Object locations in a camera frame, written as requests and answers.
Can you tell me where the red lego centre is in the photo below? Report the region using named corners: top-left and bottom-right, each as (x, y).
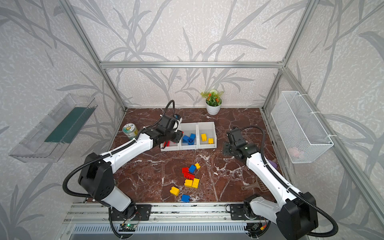
top-left (182, 168), bottom-right (195, 180)

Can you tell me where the yellow lego pair brick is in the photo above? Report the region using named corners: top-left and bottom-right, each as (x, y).
top-left (184, 178), bottom-right (200, 189)

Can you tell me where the middle white bin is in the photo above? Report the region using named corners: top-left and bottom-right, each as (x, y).
top-left (179, 123), bottom-right (198, 150)

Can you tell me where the right white bin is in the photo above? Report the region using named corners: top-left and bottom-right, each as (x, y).
top-left (197, 122), bottom-right (217, 149)

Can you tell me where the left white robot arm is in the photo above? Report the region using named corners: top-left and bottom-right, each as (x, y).
top-left (62, 115), bottom-right (183, 216)

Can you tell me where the white wire mesh basket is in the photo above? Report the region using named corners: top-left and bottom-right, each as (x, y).
top-left (271, 91), bottom-right (334, 164)

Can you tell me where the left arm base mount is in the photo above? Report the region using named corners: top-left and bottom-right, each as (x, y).
top-left (111, 204), bottom-right (152, 221)

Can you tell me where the potted plant white pot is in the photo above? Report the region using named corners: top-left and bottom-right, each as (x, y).
top-left (201, 89), bottom-right (224, 116)

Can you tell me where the yellow lego front left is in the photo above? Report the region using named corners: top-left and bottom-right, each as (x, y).
top-left (170, 187), bottom-right (180, 196)

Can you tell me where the pink object in basket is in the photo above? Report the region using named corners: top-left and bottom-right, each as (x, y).
top-left (289, 147), bottom-right (304, 159)

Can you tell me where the clear plastic wall shelf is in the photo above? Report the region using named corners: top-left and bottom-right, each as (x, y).
top-left (9, 94), bottom-right (98, 163)

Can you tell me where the left white bin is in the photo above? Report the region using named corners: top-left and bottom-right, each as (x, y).
top-left (160, 140), bottom-right (182, 152)

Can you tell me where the green label tin can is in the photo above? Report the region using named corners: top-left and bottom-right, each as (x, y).
top-left (122, 123), bottom-right (139, 140)

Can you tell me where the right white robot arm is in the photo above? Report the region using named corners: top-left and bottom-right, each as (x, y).
top-left (223, 126), bottom-right (339, 240)

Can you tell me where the white bin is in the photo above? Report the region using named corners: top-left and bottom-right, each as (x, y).
top-left (197, 122), bottom-right (217, 149)
top-left (160, 140), bottom-right (182, 152)
top-left (179, 123), bottom-right (198, 150)

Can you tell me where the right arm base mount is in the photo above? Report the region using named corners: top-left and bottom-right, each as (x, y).
top-left (226, 204), bottom-right (266, 221)

